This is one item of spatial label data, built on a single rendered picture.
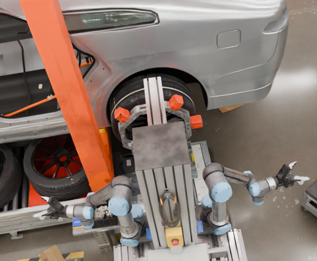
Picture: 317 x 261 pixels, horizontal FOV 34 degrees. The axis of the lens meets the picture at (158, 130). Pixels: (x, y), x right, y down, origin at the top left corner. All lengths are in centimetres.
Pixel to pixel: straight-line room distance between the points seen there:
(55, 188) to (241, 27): 192
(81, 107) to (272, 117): 241
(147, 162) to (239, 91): 188
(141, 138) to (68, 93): 83
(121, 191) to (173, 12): 127
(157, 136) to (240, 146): 253
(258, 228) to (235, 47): 155
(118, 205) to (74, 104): 69
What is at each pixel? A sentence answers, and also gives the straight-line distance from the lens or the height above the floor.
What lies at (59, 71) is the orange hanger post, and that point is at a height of 191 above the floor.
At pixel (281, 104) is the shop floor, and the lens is 522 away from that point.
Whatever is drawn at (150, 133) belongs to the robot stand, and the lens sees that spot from 242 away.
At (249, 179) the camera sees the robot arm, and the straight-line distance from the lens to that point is 327.
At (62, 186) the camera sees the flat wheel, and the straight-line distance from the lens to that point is 423.
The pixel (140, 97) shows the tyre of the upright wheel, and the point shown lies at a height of 117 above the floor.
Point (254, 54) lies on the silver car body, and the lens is 383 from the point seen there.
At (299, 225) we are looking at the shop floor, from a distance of 448.
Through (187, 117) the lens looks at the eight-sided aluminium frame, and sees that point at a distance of 384.
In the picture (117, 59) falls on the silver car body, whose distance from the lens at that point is 364.
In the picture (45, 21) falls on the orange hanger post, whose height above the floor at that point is 227.
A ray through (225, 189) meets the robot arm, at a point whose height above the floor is 145.
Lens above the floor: 392
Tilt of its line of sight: 51 degrees down
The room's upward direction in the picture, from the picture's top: 10 degrees counter-clockwise
